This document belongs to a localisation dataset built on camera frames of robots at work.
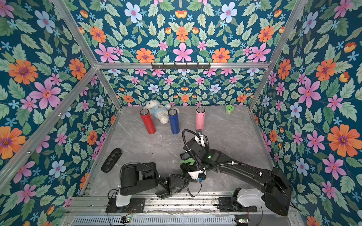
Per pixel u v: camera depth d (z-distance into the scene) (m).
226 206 0.73
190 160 0.76
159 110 1.06
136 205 0.74
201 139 0.68
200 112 0.88
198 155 0.57
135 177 0.50
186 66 0.92
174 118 0.91
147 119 0.93
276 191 0.39
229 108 1.12
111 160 0.87
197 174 0.70
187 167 0.73
